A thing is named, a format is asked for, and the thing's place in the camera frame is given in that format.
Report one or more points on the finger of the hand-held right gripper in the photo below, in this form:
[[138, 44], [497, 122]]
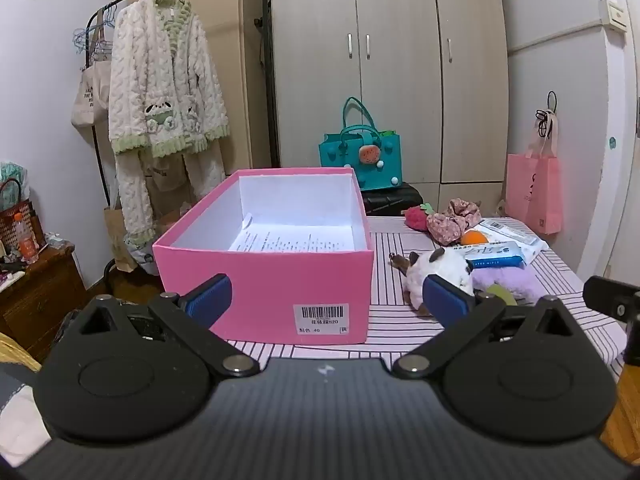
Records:
[[610, 297]]

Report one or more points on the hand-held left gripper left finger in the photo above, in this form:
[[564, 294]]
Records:
[[210, 300]]

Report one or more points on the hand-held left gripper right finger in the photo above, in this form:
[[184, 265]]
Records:
[[445, 302]]

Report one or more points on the panda plush toy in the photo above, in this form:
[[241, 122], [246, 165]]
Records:
[[440, 265]]

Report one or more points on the green makeup sponge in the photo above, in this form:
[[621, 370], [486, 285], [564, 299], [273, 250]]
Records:
[[500, 294]]

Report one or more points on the pink cardboard box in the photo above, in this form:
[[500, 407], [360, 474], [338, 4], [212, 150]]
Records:
[[270, 280]]

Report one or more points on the purple plush toy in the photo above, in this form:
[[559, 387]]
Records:
[[505, 277]]

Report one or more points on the blue tissue packet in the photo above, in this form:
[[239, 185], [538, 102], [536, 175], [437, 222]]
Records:
[[492, 255]]

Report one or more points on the orange makeup sponge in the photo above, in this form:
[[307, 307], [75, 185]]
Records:
[[472, 238]]

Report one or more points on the pink floral scrunchie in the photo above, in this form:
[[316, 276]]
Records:
[[447, 225]]

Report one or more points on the red strawberry plush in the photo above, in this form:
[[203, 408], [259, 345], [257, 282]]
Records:
[[415, 217]]

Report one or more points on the white packet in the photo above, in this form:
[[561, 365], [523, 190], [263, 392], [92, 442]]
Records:
[[520, 237]]

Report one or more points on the printed paper sheet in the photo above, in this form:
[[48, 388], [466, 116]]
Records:
[[295, 240]]

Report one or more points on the plain brown paper bag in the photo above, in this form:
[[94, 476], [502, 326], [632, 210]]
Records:
[[117, 240]]

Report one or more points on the black suitcase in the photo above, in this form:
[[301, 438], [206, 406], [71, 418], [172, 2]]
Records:
[[390, 200]]

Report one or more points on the white fluffy pajama pants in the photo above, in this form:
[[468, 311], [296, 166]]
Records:
[[132, 195]]

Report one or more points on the pink tote bag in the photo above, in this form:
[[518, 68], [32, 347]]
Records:
[[532, 190]]

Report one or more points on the teal felt handbag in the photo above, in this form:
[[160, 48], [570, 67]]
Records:
[[345, 160]]

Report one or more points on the wooden cabinet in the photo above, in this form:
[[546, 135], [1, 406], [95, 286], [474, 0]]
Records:
[[35, 300]]

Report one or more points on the orange drink bottle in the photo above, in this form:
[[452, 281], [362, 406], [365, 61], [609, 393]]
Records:
[[25, 242]]

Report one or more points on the yellow cloth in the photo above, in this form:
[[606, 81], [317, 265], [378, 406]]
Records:
[[15, 355]]

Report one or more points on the brown woven basket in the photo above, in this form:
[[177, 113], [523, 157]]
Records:
[[10, 225]]

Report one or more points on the grey cloth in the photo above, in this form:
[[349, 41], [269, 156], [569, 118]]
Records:
[[15, 410]]

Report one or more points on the patterned plastic bag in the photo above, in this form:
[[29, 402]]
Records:
[[12, 175]]

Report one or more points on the white fluffy pajama jacket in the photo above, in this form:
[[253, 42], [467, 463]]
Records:
[[150, 70]]

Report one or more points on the beige canvas tote bag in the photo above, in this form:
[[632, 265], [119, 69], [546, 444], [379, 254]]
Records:
[[87, 95]]

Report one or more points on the grey wardrobe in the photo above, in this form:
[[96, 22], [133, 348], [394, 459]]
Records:
[[400, 60]]

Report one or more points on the beige wall switch box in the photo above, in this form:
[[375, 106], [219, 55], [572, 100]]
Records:
[[612, 15]]

